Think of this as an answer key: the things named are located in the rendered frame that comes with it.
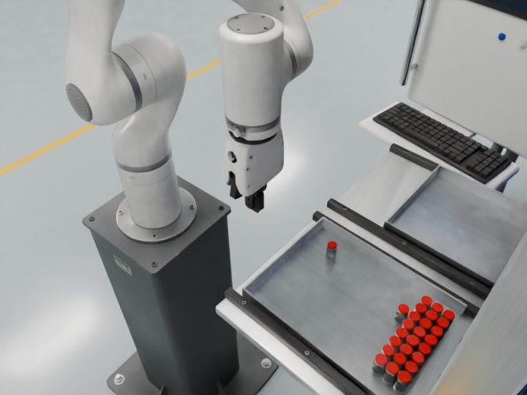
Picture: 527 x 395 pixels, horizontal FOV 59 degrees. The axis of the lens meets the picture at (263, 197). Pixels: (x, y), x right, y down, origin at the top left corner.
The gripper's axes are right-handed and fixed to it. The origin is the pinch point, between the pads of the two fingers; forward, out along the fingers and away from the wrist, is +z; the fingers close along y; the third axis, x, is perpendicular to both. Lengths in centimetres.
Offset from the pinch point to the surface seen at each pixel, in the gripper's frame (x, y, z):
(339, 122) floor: 81, 166, 110
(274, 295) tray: -6.1, -1.4, 22.0
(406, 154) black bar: -5, 54, 21
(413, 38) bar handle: 14, 86, 6
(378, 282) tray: -20.3, 15.0, 22.0
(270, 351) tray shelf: -13.4, -10.9, 22.2
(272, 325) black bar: -11.0, -7.6, 20.2
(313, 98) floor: 109, 178, 110
